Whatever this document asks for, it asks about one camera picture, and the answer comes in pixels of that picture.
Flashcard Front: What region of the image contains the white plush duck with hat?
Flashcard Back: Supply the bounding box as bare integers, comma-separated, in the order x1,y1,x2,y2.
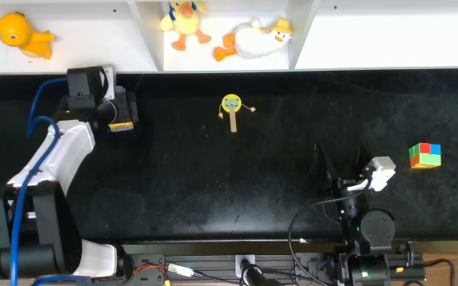
212,17,294,63

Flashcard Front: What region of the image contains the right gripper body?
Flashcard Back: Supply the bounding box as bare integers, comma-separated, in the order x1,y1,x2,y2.
330,176,369,195

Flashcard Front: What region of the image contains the yellow plush duck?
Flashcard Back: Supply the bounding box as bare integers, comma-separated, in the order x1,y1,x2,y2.
159,1,213,52

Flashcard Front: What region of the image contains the mounting rail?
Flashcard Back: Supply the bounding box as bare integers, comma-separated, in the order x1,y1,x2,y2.
119,240,456,286

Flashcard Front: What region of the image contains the yellow rubber duck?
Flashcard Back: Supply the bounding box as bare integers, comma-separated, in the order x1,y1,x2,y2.
0,11,57,60

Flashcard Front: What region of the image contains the blue cable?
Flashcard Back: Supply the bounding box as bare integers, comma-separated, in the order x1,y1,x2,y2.
9,77,91,286

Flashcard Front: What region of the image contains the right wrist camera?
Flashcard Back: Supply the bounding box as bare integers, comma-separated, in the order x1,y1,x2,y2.
362,156,397,193

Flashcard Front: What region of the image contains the black cable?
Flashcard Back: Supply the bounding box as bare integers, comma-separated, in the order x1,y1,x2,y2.
287,179,373,286

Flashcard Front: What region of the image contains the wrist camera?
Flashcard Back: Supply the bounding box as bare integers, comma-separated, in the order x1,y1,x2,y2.
362,156,397,193
102,64,118,101

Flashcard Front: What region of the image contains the many-coloured puzzle cube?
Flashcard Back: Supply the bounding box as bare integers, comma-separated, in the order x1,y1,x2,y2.
408,142,442,170

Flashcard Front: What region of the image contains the grey and yellow toy truck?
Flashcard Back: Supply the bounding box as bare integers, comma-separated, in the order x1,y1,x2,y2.
108,89,139,133

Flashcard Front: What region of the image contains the yellow wooden rattle drum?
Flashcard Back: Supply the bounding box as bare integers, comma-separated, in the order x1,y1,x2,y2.
217,93,257,133

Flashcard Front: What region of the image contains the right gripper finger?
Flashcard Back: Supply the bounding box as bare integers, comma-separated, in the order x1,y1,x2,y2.
310,142,334,191
355,146,367,178

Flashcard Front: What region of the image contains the white shelf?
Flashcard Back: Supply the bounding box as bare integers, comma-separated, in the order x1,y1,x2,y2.
0,0,458,76

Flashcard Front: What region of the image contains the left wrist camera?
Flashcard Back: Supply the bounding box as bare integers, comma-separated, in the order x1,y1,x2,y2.
102,64,118,101

